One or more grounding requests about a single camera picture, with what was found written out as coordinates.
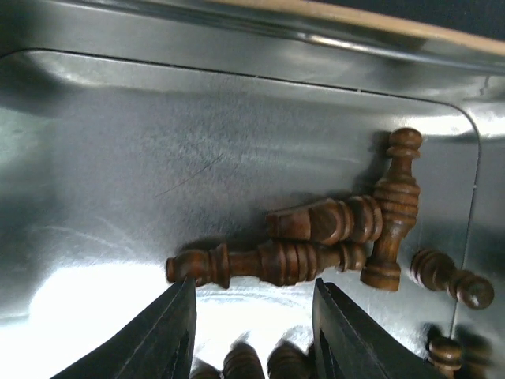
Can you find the dark bishop piece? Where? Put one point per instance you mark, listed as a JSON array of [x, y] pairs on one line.
[[276, 262]]

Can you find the dark queen piece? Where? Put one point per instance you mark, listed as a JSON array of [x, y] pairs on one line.
[[397, 194]]

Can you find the dark pawn in tin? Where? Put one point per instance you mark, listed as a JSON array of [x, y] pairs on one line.
[[436, 271]]

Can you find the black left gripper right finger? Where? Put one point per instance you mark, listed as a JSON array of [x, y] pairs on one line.
[[348, 343]]

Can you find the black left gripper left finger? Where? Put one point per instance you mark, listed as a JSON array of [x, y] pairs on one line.
[[157, 343]]

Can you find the dark knight piece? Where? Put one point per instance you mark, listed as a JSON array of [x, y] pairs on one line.
[[358, 219]]

